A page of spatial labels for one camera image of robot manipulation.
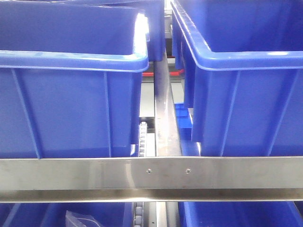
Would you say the blue plastic bin left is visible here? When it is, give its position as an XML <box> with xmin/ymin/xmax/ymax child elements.
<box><xmin>0</xmin><ymin>0</ymin><xmax>149</xmax><ymax>158</ymax></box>

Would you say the blue plastic bin right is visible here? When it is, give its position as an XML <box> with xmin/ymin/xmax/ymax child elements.
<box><xmin>171</xmin><ymin>0</ymin><xmax>303</xmax><ymax>157</ymax></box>

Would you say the blue bin lower left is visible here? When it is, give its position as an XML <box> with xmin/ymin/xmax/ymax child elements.
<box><xmin>0</xmin><ymin>202</ymin><xmax>134</xmax><ymax>227</ymax></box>

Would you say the blue bin lower right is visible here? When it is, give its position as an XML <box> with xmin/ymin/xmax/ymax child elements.
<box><xmin>178</xmin><ymin>201</ymin><xmax>303</xmax><ymax>227</ymax></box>

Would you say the blue plastic bin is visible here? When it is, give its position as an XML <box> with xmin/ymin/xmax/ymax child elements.
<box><xmin>0</xmin><ymin>0</ymin><xmax>149</xmax><ymax>158</ymax></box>
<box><xmin>171</xmin><ymin>0</ymin><xmax>303</xmax><ymax>157</ymax></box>

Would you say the stainless steel shelf rack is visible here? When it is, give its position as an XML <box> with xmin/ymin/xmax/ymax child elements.
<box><xmin>0</xmin><ymin>59</ymin><xmax>303</xmax><ymax>227</ymax></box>

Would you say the blue bin lower shelf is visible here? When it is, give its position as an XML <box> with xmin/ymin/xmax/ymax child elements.
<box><xmin>175</xmin><ymin>103</ymin><xmax>193</xmax><ymax>141</ymax></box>

